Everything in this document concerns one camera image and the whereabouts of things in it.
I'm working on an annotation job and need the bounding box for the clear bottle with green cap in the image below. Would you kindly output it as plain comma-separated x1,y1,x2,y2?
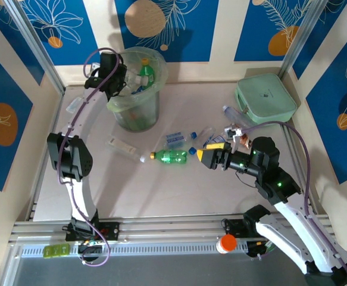
124,70,151,88

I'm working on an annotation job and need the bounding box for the cluster of clear blue-cap bottles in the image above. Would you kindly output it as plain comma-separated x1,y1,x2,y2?
189,127,218,156

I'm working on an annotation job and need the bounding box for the green bottle with yellow cap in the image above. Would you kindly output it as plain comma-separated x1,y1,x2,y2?
149,150,189,165
138,57,157,88

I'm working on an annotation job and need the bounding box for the bluish clear bottle grey cap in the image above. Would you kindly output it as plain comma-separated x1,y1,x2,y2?
222,104,249,128

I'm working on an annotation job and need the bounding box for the clear bottle blue white label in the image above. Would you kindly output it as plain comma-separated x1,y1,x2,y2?
164,131,198,150

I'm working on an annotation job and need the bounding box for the long clear bottle white cap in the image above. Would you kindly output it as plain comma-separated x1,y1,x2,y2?
105,135,148,164

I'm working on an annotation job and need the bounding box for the clear plastic trash bin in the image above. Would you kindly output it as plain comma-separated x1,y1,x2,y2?
106,46,168,113

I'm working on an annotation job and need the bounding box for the translucent grey waste bin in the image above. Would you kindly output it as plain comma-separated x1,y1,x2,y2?
112,89,160,132

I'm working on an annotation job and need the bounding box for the clear plastic clamshell container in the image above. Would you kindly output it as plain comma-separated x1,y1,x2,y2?
65,97,82,114

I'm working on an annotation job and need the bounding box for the mint green zip case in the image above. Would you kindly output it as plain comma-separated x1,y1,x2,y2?
234,73,298,125

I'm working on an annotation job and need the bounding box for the white bottle with orange cap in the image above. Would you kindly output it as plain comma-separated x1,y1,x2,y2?
215,234,237,255

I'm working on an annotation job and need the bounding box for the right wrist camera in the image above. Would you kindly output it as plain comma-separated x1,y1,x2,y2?
224,125,245,153

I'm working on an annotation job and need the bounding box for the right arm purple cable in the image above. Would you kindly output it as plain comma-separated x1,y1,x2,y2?
244,121,347,286

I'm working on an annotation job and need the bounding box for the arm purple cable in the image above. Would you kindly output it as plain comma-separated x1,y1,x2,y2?
56,47,125,267
244,121,347,286

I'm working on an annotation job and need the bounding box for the aluminium frame post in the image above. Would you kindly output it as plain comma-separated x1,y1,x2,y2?
278,0,331,82
0,0,67,95

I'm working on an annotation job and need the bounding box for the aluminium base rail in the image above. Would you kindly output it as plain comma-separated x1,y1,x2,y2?
8,212,332,244

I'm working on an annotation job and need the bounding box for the white slotted cable duct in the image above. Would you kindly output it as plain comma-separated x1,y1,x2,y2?
20,241,249,259

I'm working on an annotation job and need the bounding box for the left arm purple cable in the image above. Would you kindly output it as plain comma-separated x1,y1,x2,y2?
56,47,125,267

